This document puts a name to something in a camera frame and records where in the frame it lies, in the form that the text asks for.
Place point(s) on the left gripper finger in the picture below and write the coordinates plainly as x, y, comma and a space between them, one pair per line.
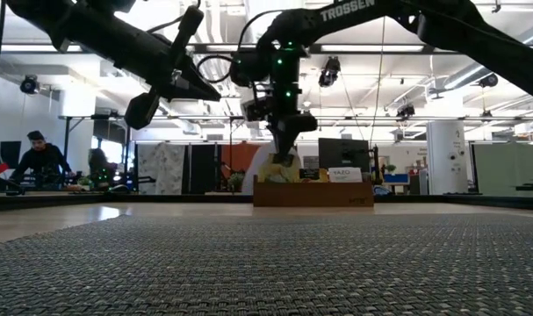
142, 109
200, 88

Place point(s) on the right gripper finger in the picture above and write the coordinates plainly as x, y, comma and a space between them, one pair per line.
257, 109
292, 131

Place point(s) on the white Tazo tea packet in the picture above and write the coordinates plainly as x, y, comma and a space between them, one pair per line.
345, 174

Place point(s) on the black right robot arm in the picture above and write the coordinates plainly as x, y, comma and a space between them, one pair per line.
424, 22

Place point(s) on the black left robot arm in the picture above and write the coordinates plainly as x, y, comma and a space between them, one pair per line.
99, 35

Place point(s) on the black ceiling spotlight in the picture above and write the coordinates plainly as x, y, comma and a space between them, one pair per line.
405, 110
329, 72
29, 84
488, 80

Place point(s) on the orange partition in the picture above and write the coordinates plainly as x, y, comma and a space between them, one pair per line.
239, 158

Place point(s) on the person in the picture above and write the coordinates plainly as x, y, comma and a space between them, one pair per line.
255, 175
101, 169
42, 160

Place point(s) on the white patterned curtain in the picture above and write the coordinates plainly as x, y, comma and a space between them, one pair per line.
160, 169

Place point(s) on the wooden compartment box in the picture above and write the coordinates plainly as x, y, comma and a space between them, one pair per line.
312, 195

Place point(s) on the small potted plant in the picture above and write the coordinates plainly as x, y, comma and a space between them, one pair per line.
235, 182

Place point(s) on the dark partition panel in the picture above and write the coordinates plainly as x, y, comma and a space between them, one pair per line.
202, 169

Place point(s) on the blue bin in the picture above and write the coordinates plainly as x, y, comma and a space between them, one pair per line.
393, 178

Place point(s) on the grey cabinet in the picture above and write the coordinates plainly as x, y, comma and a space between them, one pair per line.
417, 182

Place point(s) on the grey woven placemat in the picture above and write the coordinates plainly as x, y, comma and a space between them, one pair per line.
266, 281

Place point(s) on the white round pillar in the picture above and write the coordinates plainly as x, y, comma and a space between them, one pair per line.
446, 158

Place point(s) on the green partition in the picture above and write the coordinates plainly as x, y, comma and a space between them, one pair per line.
507, 169

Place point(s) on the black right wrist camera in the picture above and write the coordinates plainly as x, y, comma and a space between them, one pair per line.
248, 68

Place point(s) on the black background rig frame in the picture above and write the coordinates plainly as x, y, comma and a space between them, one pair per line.
66, 153
230, 145

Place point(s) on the black wall monitor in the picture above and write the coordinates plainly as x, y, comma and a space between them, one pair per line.
5, 153

